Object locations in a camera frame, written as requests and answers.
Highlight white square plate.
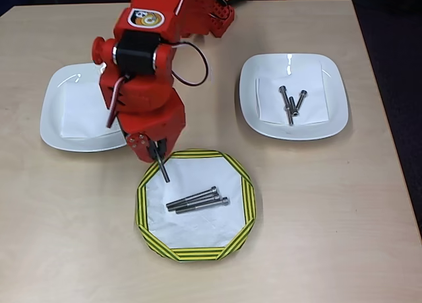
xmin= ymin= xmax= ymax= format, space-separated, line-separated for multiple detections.
xmin=39 ymin=62 xmax=133 ymax=153
xmin=239 ymin=53 xmax=349 ymax=141

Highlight yellow black striped paper plate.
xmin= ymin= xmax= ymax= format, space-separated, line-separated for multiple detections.
xmin=134 ymin=147 xmax=257 ymax=263

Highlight white red servo cable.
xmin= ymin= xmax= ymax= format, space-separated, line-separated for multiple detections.
xmin=105 ymin=77 xmax=129 ymax=128

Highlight dark red looped cable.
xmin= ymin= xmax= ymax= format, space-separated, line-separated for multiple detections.
xmin=171 ymin=41 xmax=211 ymax=86

